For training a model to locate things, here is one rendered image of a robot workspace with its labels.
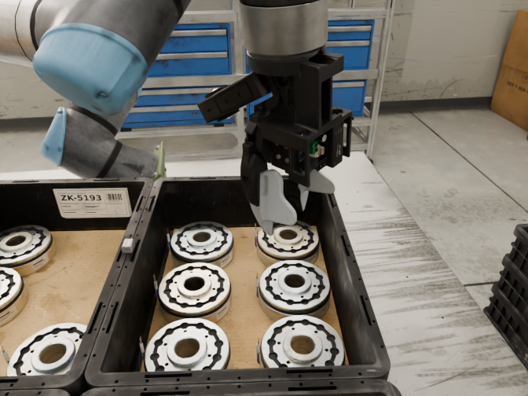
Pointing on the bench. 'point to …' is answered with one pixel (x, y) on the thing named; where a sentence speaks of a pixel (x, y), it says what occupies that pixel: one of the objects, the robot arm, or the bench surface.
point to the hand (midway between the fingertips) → (280, 211)
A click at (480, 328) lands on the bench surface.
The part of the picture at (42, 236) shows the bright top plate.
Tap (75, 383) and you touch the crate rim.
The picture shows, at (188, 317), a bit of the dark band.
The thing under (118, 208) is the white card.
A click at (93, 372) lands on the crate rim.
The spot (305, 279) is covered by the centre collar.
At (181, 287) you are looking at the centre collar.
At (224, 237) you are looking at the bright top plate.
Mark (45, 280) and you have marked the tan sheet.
